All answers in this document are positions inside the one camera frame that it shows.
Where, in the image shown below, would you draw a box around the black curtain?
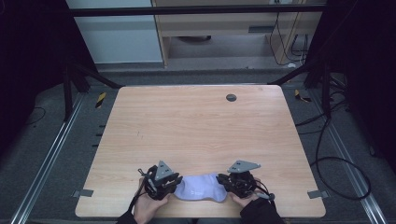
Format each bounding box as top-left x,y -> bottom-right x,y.
0,0 -> 98,153
306,0 -> 396,174

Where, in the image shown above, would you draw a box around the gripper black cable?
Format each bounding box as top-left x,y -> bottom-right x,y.
127,168 -> 151,215
253,178 -> 277,210

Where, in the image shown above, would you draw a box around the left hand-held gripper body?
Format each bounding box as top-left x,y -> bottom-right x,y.
137,160 -> 183,201

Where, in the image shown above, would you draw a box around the person's right hand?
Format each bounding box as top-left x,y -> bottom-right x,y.
228,178 -> 264,209

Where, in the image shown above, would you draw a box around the grey tape piece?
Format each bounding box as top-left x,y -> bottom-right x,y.
306,189 -> 330,200
72,189 -> 94,199

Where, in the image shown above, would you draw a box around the thin black floor cable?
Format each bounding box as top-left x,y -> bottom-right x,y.
21,106 -> 47,127

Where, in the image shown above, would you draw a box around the aluminium floor rail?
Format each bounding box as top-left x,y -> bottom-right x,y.
8,92 -> 87,224
311,90 -> 389,224

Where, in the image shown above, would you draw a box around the light purple sock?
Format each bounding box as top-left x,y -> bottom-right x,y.
173,173 -> 229,203

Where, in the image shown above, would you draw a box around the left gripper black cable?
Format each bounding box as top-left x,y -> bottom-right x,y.
127,168 -> 151,215

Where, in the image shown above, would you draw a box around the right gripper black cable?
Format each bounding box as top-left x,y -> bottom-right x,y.
253,178 -> 277,210

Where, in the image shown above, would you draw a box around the black horizontal frame bar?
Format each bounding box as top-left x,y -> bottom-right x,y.
69,4 -> 328,18

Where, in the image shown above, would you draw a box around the black metal stand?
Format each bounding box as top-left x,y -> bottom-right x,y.
62,60 -> 124,122
267,59 -> 332,119

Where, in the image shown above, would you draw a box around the yellow black striped tape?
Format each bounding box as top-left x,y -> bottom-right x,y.
293,89 -> 312,103
94,91 -> 107,109

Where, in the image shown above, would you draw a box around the person's left hand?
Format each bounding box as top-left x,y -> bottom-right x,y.
133,176 -> 171,224

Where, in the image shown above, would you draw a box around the black floor cables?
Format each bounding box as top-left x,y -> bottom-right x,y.
294,90 -> 351,135

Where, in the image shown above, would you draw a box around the hanging black cables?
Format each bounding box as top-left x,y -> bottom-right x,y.
269,12 -> 311,67

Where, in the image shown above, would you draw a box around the looped black floor cable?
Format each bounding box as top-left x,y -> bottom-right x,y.
310,118 -> 373,201

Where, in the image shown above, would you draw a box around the white cabinet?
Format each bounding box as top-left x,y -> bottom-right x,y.
66,0 -> 164,64

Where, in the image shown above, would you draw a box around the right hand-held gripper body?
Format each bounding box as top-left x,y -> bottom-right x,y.
225,160 -> 262,200

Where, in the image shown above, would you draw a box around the wooden desk furniture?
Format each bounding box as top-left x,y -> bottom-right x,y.
150,0 -> 325,68

